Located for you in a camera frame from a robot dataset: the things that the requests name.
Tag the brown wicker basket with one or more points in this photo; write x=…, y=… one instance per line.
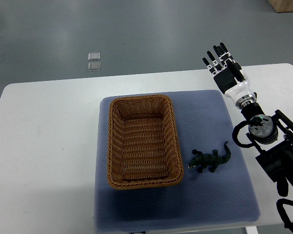
x=143, y=148

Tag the wooden box corner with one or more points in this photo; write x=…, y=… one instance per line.
x=282, y=6

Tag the upper metal floor plate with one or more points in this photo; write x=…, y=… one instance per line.
x=94, y=56

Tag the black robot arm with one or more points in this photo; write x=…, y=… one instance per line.
x=272, y=137

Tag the lower metal floor plate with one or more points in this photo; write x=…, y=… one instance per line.
x=94, y=66

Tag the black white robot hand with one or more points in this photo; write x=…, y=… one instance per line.
x=229, y=77

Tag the metal floor plate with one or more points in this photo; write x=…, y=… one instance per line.
x=94, y=56
x=94, y=66

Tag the dark toy crocodile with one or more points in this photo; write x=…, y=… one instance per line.
x=201, y=161

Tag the blue quilted mat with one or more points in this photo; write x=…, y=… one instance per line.
x=208, y=198

